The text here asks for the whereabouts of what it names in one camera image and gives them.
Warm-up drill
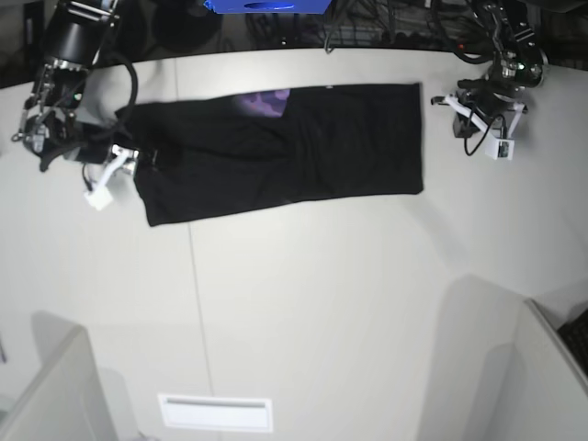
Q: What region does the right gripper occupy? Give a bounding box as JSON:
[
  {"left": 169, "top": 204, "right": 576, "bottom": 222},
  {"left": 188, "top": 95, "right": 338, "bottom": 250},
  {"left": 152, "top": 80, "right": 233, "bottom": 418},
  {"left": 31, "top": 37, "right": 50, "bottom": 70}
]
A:
[{"left": 63, "top": 135, "right": 183, "bottom": 176}]

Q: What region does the blue box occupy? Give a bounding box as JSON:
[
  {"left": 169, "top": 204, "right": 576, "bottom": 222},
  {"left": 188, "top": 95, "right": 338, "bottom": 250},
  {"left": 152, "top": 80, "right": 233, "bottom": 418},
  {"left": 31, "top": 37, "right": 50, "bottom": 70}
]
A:
[{"left": 203, "top": 0, "right": 331, "bottom": 15}]

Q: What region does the white partition panel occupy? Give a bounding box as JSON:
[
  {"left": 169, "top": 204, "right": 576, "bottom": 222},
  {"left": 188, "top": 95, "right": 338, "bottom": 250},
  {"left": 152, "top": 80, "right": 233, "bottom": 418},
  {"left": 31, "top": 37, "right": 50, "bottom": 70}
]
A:
[
  {"left": 484, "top": 300, "right": 587, "bottom": 440},
  {"left": 1, "top": 311, "right": 119, "bottom": 441}
]

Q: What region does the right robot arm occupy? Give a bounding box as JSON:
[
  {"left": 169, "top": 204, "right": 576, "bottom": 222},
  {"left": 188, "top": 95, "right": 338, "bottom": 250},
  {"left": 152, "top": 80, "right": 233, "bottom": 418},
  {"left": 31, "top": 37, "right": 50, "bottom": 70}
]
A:
[{"left": 11, "top": 1, "right": 182, "bottom": 173}]

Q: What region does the black power strip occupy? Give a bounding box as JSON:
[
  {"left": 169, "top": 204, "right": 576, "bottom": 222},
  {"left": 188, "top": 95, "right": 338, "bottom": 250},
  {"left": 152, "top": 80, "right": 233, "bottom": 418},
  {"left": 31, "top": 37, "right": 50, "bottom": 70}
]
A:
[{"left": 380, "top": 31, "right": 449, "bottom": 51}]

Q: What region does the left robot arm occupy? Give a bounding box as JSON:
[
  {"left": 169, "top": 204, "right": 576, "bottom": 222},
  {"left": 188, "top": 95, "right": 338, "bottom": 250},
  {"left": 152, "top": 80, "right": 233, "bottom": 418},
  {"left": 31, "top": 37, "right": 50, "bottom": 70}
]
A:
[{"left": 431, "top": 1, "right": 547, "bottom": 139}]

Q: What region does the black T-shirt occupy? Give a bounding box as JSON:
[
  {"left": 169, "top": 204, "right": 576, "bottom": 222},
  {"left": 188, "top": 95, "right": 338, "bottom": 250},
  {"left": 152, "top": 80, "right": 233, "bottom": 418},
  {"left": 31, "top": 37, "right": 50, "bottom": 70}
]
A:
[{"left": 128, "top": 84, "right": 424, "bottom": 227}]

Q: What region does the white right partition panel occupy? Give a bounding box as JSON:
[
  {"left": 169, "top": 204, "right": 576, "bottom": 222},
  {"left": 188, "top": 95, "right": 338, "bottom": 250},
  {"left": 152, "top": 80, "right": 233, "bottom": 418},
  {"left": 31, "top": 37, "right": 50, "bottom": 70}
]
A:
[{"left": 484, "top": 300, "right": 587, "bottom": 440}]

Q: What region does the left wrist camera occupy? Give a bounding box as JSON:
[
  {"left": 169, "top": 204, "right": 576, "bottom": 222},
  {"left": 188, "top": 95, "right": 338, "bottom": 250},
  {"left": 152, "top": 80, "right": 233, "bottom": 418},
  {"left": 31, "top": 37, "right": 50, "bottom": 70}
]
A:
[{"left": 484, "top": 137, "right": 515, "bottom": 161}]

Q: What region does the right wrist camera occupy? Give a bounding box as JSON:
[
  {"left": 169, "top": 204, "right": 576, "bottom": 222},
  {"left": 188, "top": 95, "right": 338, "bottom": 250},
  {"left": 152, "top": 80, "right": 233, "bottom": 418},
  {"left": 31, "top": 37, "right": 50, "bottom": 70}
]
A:
[{"left": 84, "top": 187, "right": 114, "bottom": 211}]

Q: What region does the white table cable slot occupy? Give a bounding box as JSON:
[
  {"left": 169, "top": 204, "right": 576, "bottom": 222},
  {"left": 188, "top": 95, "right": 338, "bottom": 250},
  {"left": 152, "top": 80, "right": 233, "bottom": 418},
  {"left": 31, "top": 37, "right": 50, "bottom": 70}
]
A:
[{"left": 158, "top": 394, "right": 274, "bottom": 433}]

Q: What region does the white left partition panel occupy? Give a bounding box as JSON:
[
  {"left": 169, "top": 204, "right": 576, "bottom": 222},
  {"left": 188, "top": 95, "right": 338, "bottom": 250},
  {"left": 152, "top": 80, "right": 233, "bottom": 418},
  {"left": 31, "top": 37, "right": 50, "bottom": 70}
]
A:
[{"left": 1, "top": 311, "right": 119, "bottom": 441}]

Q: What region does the black keyboard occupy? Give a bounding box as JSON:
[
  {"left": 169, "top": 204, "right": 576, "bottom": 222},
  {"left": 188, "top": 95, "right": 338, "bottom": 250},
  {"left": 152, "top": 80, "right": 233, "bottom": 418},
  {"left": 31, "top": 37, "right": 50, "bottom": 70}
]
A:
[{"left": 558, "top": 310, "right": 588, "bottom": 375}]

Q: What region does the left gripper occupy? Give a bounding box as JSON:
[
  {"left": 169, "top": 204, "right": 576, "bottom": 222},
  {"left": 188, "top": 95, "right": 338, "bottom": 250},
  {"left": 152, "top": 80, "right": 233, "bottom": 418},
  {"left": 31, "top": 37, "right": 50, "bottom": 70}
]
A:
[{"left": 430, "top": 79, "right": 528, "bottom": 138}]

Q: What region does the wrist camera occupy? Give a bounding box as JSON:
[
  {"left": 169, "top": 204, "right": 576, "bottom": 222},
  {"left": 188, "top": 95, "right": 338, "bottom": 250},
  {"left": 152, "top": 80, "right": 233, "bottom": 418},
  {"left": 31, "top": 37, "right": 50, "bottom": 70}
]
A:
[
  {"left": 84, "top": 187, "right": 114, "bottom": 211},
  {"left": 484, "top": 137, "right": 515, "bottom": 161}
]

